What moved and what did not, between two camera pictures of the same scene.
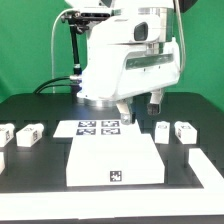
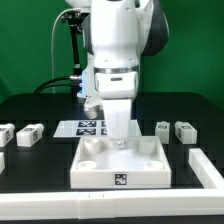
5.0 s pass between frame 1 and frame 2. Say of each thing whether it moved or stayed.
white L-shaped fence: stayed
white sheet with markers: stayed
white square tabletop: moved
